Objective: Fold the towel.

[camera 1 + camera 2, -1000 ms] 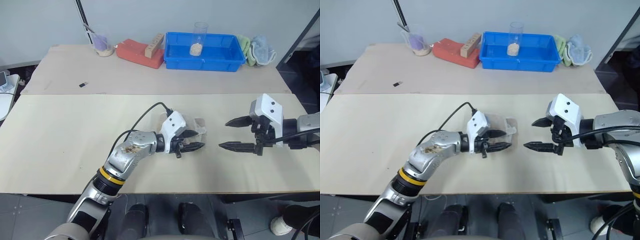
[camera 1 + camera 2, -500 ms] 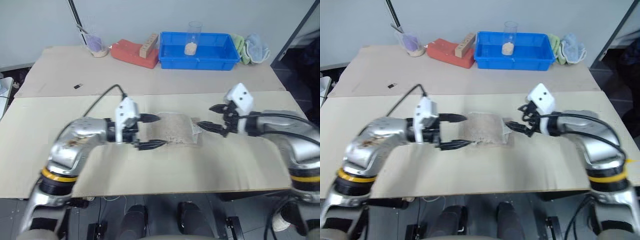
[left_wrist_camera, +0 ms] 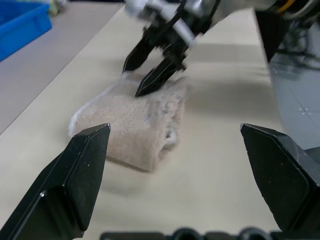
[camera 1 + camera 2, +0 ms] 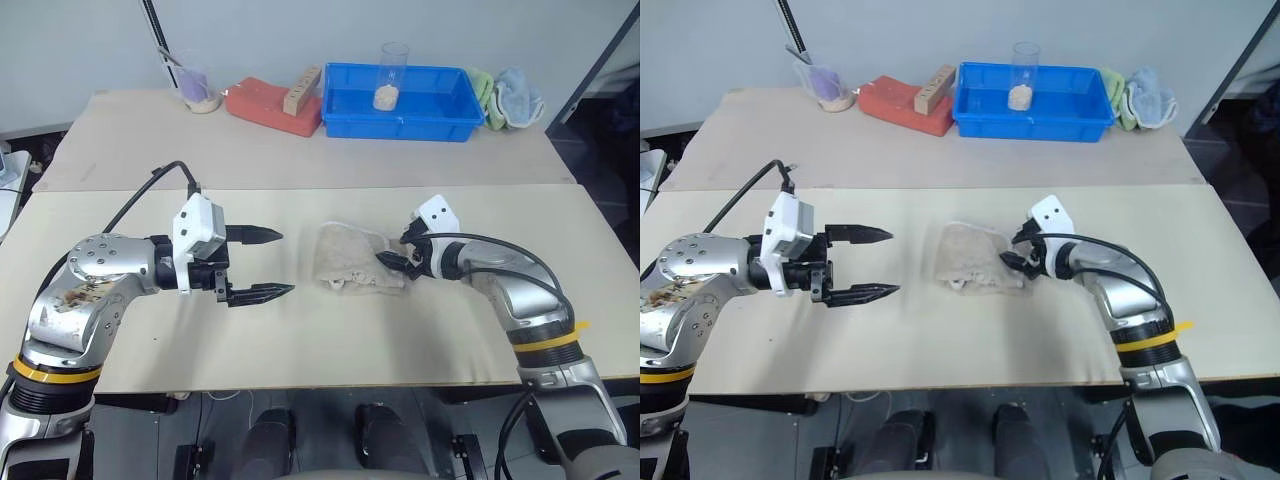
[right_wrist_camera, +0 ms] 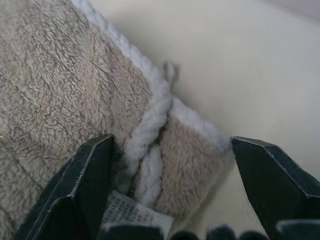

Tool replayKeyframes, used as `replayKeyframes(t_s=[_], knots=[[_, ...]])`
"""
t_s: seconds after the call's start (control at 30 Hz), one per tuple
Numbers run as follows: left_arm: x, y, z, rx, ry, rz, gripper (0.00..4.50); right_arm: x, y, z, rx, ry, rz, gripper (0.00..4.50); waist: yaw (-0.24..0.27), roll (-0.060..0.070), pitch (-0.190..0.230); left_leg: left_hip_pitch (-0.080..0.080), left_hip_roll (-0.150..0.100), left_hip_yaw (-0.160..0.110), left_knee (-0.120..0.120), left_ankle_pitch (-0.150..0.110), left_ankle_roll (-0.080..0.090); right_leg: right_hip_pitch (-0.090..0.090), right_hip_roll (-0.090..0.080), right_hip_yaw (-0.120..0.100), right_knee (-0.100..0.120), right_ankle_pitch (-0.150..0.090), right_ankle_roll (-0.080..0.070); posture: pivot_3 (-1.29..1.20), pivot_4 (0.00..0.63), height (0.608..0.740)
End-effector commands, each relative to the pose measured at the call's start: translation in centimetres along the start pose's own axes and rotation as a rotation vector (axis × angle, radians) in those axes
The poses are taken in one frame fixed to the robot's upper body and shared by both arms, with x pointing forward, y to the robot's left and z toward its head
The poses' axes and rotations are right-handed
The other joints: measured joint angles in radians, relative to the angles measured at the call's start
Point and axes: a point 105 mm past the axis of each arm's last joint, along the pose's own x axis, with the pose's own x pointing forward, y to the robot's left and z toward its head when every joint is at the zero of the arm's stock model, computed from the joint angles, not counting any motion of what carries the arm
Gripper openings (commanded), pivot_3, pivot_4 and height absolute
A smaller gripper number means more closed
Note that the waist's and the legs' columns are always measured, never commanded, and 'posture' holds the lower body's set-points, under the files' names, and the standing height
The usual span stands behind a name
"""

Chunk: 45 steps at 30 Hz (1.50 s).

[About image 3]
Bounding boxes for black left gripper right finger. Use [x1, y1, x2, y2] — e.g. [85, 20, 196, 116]
[240, 122, 320, 233]

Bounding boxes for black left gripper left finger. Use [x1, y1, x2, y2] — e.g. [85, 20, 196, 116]
[0, 123, 112, 240]

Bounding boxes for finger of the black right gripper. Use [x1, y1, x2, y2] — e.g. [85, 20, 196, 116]
[134, 58, 188, 98]
[122, 36, 156, 74]

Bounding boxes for beige towel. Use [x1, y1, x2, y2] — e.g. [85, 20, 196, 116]
[67, 72, 190, 173]

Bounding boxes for green object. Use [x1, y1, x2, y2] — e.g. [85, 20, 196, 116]
[48, 0, 68, 17]

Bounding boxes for dark robot body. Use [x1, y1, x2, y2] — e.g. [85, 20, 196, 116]
[254, 0, 320, 64]

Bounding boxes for blue plastic bin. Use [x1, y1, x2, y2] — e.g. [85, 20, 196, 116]
[0, 0, 54, 62]

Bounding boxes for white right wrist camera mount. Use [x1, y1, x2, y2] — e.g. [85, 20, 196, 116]
[171, 16, 198, 48]

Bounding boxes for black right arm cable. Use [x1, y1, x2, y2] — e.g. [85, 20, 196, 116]
[166, 0, 187, 27]

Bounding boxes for tangled dark floor cables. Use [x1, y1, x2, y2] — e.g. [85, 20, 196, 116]
[279, 18, 320, 70]

